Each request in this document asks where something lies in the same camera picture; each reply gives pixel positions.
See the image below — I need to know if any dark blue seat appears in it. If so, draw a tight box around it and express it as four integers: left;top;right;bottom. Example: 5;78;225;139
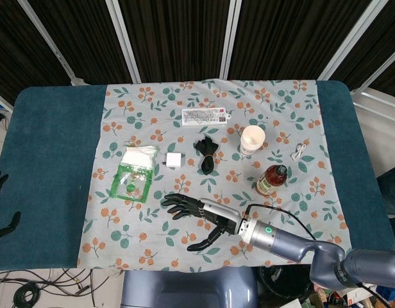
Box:
376;166;395;219

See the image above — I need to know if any black waste bin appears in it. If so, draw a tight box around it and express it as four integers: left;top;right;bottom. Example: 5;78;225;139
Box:
256;264;317;308

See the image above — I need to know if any blue-grey robot torso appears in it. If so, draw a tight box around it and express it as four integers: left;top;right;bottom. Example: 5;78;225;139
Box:
121;266;259;308

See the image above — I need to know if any black tied sock bundle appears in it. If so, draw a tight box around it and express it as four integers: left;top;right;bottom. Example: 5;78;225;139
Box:
193;135;220;176

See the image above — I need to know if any green white plastic packet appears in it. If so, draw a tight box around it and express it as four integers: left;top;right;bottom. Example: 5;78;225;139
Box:
110;144;159;203

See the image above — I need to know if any floor cable bunch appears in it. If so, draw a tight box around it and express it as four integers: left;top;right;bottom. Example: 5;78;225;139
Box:
0;268;121;308

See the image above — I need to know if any teal table cover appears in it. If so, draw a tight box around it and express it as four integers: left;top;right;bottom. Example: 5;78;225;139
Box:
0;79;395;270

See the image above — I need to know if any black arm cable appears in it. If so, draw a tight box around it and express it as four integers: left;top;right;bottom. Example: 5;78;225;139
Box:
244;203;317;241

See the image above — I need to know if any white cube charger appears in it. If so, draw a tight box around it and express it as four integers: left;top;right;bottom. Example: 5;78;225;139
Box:
162;152;186;169

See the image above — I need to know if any white aluminium partition post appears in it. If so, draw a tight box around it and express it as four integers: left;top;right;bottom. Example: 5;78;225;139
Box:
350;44;395;110
17;0;87;86
316;0;383;81
105;0;142;83
219;0;243;80

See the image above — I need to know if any brown tea bottle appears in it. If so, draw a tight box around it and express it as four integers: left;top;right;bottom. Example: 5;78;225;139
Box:
255;164;289;196

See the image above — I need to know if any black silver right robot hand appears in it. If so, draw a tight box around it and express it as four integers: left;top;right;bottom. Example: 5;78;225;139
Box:
160;192;250;252

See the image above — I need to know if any white coiled usb cable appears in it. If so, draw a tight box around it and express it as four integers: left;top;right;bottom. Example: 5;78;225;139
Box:
290;143;307;160

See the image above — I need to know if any floral tablecloth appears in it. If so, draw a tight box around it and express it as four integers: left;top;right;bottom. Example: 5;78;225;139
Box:
76;78;355;273

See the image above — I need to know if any white paper cup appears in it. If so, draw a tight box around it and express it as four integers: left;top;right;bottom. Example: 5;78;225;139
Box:
239;125;266;157

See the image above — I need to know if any white printed flat package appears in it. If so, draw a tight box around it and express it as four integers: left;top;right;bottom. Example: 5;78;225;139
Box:
181;107;230;126

